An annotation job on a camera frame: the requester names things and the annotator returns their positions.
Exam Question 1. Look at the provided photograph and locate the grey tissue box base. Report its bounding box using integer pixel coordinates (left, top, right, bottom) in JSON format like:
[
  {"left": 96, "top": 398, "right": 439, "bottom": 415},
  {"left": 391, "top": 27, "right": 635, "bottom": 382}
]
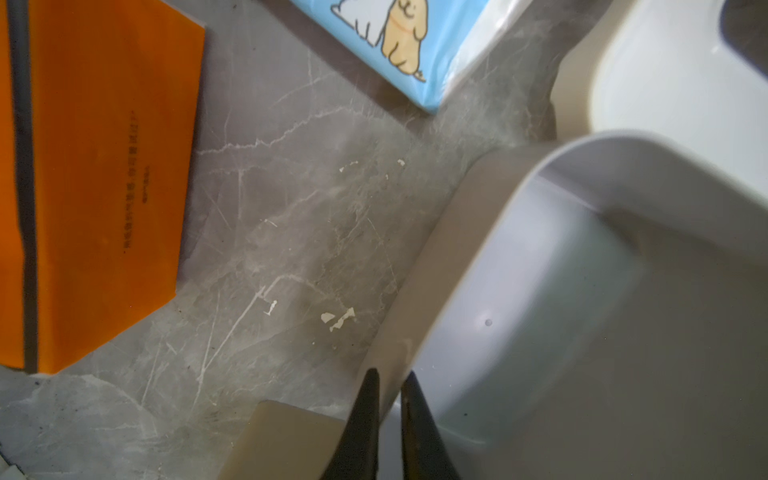
[{"left": 363, "top": 132, "right": 767, "bottom": 479}]

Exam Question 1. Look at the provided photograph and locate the beige tissue box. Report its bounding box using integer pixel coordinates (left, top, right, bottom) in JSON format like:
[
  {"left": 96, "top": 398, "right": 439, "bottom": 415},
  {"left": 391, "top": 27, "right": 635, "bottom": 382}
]
[{"left": 219, "top": 400, "right": 345, "bottom": 480}]

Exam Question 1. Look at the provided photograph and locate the white tissue box lid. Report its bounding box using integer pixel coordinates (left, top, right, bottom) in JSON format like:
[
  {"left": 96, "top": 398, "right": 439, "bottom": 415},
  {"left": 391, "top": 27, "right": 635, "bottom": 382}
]
[{"left": 550, "top": 1, "right": 767, "bottom": 203}]

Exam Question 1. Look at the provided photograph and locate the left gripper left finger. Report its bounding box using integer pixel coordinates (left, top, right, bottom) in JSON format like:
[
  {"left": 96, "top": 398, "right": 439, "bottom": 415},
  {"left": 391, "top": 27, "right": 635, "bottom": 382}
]
[{"left": 321, "top": 368, "right": 380, "bottom": 480}]

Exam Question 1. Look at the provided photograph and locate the orange tissue pack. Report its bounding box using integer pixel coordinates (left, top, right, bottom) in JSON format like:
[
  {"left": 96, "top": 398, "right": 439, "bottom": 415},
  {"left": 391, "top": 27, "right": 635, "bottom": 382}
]
[{"left": 1, "top": 1, "right": 205, "bottom": 374}]

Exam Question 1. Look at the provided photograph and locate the blue tissue paper pack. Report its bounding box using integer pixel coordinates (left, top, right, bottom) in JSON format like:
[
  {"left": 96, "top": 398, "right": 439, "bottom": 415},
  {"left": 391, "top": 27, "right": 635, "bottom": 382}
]
[{"left": 294, "top": 0, "right": 531, "bottom": 114}]

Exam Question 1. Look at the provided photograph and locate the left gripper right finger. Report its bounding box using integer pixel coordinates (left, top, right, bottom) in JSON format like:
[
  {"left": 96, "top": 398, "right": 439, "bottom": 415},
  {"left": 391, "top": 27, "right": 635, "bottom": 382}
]
[{"left": 400, "top": 371, "right": 460, "bottom": 480}]

